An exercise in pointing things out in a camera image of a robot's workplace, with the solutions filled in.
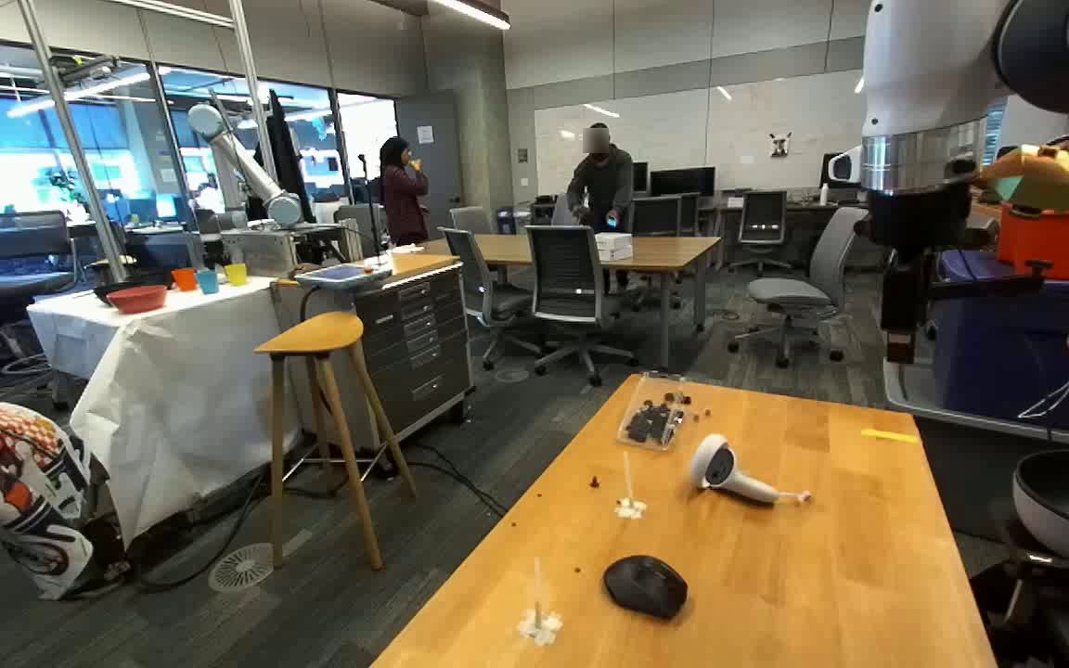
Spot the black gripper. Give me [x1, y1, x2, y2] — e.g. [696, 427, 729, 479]
[865, 181, 975, 369]

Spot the light grey office chair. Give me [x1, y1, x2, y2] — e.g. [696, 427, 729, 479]
[732, 199, 871, 372]

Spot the orange box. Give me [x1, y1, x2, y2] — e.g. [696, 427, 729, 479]
[995, 204, 1069, 284]

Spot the wooden meeting desk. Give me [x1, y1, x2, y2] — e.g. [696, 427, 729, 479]
[473, 231, 722, 369]

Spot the black computer monitor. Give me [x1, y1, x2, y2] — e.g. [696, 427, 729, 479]
[647, 162, 719, 199]

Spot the person in dark jacket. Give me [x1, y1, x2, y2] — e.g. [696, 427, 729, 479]
[564, 117, 637, 234]

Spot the black mesh office chair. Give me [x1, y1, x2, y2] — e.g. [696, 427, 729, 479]
[523, 219, 637, 388]

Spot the grey drawer cabinet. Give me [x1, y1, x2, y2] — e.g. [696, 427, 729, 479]
[297, 251, 474, 448]

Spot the person in maroon top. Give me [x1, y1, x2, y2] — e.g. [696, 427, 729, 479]
[370, 134, 435, 250]

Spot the wooden bar stool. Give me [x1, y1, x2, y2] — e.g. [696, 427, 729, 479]
[254, 309, 418, 574]

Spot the clear plastic container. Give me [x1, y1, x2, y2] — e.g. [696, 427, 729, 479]
[218, 226, 302, 277]

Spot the table with white cloth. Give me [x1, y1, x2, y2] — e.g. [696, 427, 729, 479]
[26, 273, 304, 544]

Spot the red bowl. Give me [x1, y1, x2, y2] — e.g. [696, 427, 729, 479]
[101, 281, 172, 317]

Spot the orange white printed cloth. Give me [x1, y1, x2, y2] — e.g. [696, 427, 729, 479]
[0, 402, 101, 605]

